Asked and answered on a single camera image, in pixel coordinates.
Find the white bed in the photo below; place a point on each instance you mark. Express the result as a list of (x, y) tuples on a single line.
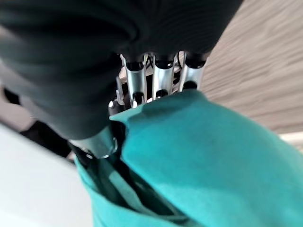
[(30, 179)]

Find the teal cloth garment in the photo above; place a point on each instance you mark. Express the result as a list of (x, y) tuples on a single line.
[(194, 153)]

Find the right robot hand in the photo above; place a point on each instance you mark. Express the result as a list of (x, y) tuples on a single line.
[(78, 59)]

